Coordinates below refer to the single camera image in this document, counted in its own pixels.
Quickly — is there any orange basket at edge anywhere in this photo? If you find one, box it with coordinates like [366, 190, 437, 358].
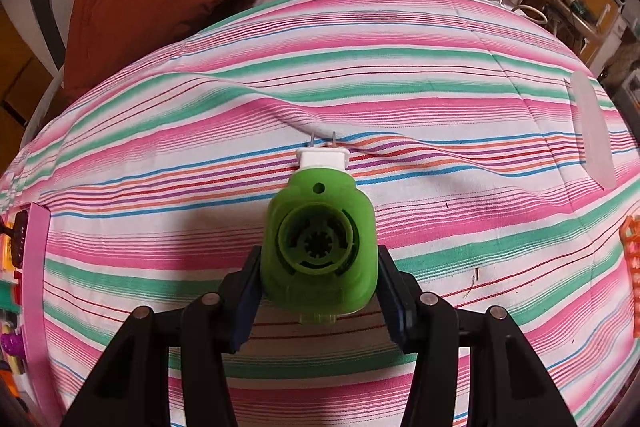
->
[618, 215, 640, 338]

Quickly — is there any green plastic plug-in device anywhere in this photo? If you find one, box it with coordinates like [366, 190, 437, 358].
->
[260, 142, 378, 324]

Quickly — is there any translucent white tape strip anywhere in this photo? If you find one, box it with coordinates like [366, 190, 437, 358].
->
[570, 70, 616, 190]

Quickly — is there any purple plastic mold toy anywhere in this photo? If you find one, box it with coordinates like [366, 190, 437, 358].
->
[0, 324, 26, 360]

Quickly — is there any pink bordered white tray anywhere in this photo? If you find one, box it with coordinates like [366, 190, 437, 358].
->
[1, 202, 65, 426]

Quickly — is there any striped pink bed cover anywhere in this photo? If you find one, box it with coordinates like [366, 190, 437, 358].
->
[1, 0, 639, 426]

